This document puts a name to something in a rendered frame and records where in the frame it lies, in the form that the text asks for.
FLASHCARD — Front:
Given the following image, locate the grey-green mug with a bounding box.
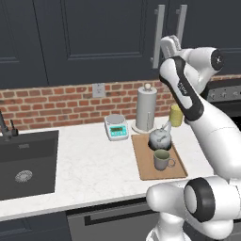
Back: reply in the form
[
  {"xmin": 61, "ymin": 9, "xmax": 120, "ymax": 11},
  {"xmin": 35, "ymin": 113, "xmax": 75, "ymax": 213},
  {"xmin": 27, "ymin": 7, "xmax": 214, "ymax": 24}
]
[{"xmin": 153, "ymin": 149, "xmax": 177, "ymax": 171}]

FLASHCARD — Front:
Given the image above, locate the white paper towel holder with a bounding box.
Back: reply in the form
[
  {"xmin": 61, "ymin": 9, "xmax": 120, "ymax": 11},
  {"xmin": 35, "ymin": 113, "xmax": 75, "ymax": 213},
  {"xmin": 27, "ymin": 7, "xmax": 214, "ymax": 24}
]
[{"xmin": 131, "ymin": 82, "xmax": 158, "ymax": 135}]

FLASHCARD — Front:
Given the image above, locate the wide dark cabinet door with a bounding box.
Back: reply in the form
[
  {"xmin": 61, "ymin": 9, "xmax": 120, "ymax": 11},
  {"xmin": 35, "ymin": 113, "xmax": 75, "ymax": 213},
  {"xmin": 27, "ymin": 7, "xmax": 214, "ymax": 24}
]
[{"xmin": 32, "ymin": 0, "xmax": 169, "ymax": 88}]

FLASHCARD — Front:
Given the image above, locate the grey wall socket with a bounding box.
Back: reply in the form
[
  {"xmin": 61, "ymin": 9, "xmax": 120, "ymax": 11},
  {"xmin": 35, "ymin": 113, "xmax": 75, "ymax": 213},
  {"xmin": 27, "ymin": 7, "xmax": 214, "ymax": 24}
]
[{"xmin": 91, "ymin": 82, "xmax": 106, "ymax": 99}]

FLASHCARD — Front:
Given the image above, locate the white teal kitchen scale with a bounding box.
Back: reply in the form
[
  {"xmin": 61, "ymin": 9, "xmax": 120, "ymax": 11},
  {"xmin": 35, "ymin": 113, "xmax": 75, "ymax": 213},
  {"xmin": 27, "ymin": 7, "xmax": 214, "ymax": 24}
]
[{"xmin": 104, "ymin": 113, "xmax": 130, "ymax": 142}]

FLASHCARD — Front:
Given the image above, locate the yellow jar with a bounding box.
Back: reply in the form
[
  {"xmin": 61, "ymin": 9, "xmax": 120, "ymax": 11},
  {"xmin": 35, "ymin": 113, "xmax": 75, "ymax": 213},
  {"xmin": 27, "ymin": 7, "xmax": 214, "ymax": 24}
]
[{"xmin": 169, "ymin": 104, "xmax": 185, "ymax": 128}]

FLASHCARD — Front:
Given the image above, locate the grey metal kettle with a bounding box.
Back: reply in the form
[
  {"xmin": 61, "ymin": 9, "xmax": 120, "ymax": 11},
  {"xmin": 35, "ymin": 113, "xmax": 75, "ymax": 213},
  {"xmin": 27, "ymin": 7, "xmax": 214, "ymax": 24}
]
[{"xmin": 147, "ymin": 121, "xmax": 173, "ymax": 152}]

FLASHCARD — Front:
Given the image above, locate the brown wooden tray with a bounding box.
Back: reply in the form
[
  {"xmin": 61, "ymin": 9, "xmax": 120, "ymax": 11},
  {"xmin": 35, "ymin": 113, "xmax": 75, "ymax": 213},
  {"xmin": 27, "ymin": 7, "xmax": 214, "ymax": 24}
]
[{"xmin": 130, "ymin": 133, "xmax": 189, "ymax": 182}]

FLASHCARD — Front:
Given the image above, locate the grey dishwasher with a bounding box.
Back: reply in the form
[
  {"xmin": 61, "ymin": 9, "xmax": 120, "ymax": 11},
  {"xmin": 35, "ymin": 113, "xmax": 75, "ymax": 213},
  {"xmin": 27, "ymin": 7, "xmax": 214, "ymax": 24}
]
[{"xmin": 65, "ymin": 201, "xmax": 163, "ymax": 241}]

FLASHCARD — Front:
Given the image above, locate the dark base cabinet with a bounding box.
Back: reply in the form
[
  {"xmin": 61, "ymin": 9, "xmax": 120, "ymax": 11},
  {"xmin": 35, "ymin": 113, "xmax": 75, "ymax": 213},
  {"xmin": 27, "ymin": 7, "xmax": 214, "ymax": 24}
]
[{"xmin": 0, "ymin": 211, "xmax": 72, "ymax": 241}]

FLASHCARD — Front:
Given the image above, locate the black steel stove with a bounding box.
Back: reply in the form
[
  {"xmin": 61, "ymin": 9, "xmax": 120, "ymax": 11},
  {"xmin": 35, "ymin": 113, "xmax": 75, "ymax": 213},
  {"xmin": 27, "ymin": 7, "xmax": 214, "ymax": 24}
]
[{"xmin": 201, "ymin": 77, "xmax": 241, "ymax": 133}]

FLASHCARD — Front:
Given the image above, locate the black dishwasher handle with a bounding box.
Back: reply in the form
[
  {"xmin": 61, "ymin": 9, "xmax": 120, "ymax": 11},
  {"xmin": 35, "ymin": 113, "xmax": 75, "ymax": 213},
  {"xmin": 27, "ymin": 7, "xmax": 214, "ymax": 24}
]
[{"xmin": 83, "ymin": 208, "xmax": 158, "ymax": 227}]

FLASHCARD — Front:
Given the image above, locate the grey cabinet door handle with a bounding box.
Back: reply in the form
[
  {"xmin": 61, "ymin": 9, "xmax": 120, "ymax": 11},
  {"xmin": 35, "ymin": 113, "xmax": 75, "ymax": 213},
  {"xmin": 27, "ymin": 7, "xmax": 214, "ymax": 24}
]
[
  {"xmin": 175, "ymin": 4, "xmax": 188, "ymax": 48},
  {"xmin": 152, "ymin": 4, "xmax": 166, "ymax": 70}
]

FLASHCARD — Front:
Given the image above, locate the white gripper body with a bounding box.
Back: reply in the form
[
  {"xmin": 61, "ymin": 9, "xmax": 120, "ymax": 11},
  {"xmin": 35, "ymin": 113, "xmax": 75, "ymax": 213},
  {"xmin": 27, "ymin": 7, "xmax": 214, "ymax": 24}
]
[{"xmin": 159, "ymin": 35, "xmax": 183, "ymax": 60}]

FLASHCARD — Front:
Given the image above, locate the black kitchen sink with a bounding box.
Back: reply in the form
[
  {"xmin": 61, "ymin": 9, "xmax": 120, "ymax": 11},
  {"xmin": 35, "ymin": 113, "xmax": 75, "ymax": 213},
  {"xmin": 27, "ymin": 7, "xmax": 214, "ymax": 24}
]
[{"xmin": 0, "ymin": 129, "xmax": 60, "ymax": 201}]

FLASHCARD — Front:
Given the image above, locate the black tap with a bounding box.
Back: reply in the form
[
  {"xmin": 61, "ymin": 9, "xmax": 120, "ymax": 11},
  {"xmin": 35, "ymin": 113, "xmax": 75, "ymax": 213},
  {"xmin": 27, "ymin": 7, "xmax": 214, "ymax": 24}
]
[{"xmin": 0, "ymin": 109, "xmax": 20, "ymax": 142}]

